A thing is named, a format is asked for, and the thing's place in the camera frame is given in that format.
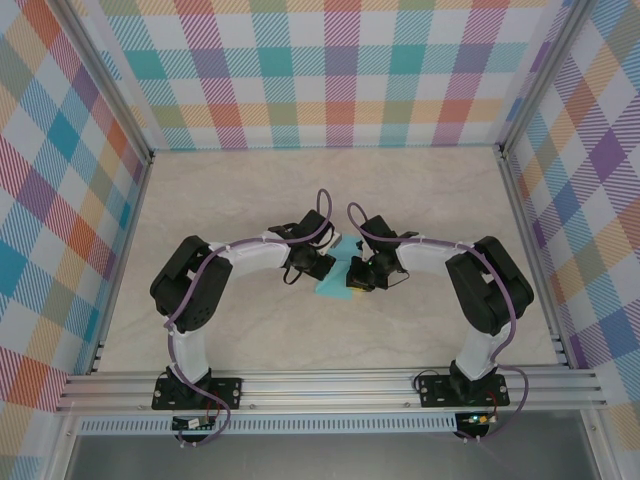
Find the slotted white cable duct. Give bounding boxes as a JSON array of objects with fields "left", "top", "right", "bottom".
[{"left": 74, "top": 417, "right": 459, "bottom": 437}]

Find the purple cable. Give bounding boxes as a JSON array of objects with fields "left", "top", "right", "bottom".
[
  {"left": 164, "top": 188, "right": 337, "bottom": 449},
  {"left": 347, "top": 201, "right": 531, "bottom": 446}
]

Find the grey metal panel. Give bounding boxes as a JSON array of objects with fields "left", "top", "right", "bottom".
[{"left": 64, "top": 433, "right": 601, "bottom": 480}]

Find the light blue cloth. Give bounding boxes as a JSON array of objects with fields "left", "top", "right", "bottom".
[{"left": 313, "top": 233, "right": 367, "bottom": 303}]

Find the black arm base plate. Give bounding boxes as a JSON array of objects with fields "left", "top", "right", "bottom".
[
  {"left": 416, "top": 373, "right": 510, "bottom": 410},
  {"left": 151, "top": 375, "right": 245, "bottom": 412}
]

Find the aluminium corner post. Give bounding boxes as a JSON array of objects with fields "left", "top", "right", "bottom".
[
  {"left": 497, "top": 0, "right": 590, "bottom": 161},
  {"left": 57, "top": 0, "right": 155, "bottom": 164}
]

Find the aluminium mounting rail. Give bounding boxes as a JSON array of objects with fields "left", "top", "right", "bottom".
[{"left": 55, "top": 365, "right": 610, "bottom": 415}]

